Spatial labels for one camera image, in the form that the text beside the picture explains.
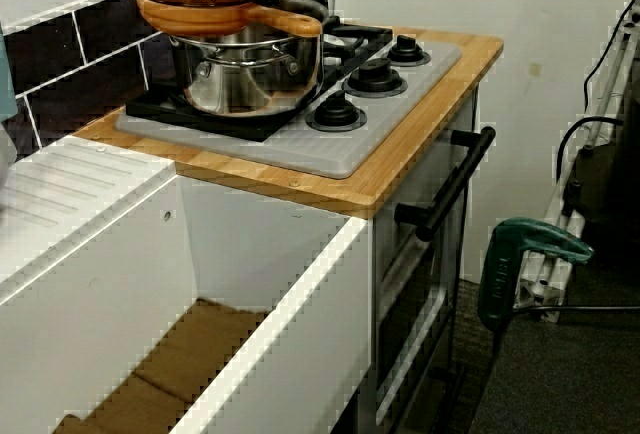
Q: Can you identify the orange pan with handle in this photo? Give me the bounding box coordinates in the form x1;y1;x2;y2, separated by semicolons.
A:
135;0;324;38

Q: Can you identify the stainless steel pot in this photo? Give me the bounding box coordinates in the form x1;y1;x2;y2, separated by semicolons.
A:
168;0;330;118

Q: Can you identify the black stove knob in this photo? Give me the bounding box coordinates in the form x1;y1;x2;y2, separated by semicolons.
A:
342;58;407;98
305;91;368;133
387;34;431;68

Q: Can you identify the black burner grate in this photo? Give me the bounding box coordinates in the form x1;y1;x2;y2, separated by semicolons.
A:
124;13;395;144

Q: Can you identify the grey stove top plate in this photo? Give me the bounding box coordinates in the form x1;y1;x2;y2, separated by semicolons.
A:
114;36;464;180

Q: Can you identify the dark tile backsplash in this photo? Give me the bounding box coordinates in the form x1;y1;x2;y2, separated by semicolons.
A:
0;0;329;163

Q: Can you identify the wooden stove countertop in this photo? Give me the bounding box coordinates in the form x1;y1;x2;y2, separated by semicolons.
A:
73;27;504;220

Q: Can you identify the teal box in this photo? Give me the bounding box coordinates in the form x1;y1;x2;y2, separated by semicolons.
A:
0;33;20;123

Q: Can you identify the white sink basin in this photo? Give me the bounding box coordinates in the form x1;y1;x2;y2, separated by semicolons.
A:
0;136;374;434

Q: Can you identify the white oven door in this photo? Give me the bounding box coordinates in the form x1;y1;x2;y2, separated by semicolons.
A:
372;88;482;430

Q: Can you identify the brown cardboard sheet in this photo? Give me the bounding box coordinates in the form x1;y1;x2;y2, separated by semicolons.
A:
52;298;271;434

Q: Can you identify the green clamp tool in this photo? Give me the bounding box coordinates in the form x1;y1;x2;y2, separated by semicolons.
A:
477;217;596;328

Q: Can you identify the black equipment box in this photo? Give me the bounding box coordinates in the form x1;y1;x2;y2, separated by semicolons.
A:
562;88;640;265

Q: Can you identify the black oven door handle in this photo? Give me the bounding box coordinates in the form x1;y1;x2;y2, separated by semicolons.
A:
394;126;497;243

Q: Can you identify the thick black looped cable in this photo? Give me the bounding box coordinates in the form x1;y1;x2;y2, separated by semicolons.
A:
556;114;626;185

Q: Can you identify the thin black hanging cable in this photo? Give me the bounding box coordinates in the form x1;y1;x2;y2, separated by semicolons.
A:
583;0;640;110

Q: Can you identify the white metal tripod frame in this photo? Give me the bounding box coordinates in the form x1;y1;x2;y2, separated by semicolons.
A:
519;23;640;325

